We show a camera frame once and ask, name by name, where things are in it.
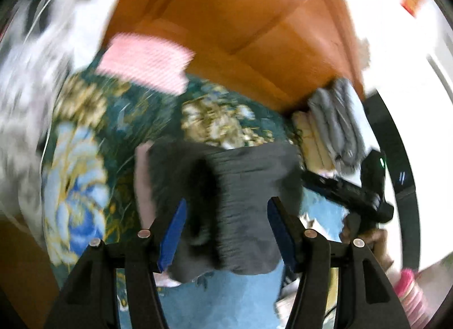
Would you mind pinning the folded blue-grey quilt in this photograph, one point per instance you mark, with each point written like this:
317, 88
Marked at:
339, 123

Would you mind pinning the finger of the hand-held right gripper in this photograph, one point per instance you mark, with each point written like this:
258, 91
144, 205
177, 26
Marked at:
329, 187

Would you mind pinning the pink striped garment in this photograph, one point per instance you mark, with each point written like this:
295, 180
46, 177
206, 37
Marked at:
145, 63

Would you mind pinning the white and black patterned cloth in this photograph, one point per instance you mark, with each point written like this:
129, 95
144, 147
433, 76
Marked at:
28, 84

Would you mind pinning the white and black wardrobe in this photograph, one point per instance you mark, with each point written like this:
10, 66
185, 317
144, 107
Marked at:
389, 130

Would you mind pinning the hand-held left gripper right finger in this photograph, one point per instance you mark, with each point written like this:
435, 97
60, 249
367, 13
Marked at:
281, 233

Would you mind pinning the teal floral bedspread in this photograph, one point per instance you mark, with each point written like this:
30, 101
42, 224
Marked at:
106, 120

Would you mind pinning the person's right forearm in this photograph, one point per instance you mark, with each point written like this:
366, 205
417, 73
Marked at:
407, 286

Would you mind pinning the orange wooden headboard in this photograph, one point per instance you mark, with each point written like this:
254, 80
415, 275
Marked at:
230, 13

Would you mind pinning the white sheet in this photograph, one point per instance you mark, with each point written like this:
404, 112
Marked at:
95, 13

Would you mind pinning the person's right hand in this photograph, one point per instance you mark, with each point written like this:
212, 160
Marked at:
380, 245

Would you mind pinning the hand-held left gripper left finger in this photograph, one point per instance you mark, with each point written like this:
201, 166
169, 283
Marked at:
173, 237

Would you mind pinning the folded cream quilt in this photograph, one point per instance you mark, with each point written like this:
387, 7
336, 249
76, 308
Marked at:
313, 141

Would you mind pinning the dark grey pants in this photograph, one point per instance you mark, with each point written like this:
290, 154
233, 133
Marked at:
247, 191

